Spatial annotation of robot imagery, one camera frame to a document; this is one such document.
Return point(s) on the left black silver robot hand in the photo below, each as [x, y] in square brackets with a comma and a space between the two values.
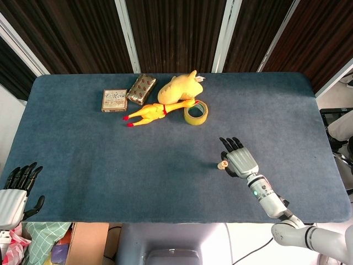
[12, 205]

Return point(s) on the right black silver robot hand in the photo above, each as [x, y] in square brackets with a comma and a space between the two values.
[242, 163]

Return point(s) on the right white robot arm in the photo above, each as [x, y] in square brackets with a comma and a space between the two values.
[273, 201]

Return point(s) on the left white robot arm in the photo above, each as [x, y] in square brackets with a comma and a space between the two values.
[3, 234]

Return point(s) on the pink plastic bag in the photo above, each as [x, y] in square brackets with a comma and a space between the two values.
[15, 245]

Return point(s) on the green grid pattern cloth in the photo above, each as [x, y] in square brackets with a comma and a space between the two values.
[44, 240]

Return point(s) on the yellow packing tape roll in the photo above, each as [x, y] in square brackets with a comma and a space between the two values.
[196, 119]

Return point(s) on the purple bag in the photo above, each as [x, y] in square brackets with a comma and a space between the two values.
[59, 252]

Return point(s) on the brown cardboard box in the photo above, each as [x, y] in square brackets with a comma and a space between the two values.
[88, 243]

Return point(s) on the dark person's shoe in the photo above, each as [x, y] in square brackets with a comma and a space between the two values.
[337, 143]

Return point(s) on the yellow plush toy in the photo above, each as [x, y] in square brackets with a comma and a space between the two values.
[179, 88]

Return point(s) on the grey robot torso base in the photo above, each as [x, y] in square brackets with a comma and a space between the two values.
[171, 237]

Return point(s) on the blue felt table cloth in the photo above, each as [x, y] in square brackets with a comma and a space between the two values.
[110, 171]

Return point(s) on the yellow rubber chicken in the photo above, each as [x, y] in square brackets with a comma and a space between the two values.
[150, 111]

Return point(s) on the person's light trouser leg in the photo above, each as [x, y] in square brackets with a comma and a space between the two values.
[343, 125]

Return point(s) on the brown foil packet red print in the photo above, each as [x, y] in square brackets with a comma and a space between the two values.
[141, 89]

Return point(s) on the brown printed card box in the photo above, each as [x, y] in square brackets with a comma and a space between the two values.
[114, 100]

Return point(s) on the white partition post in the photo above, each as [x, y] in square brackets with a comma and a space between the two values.
[277, 37]
[23, 51]
[226, 36]
[128, 36]
[335, 77]

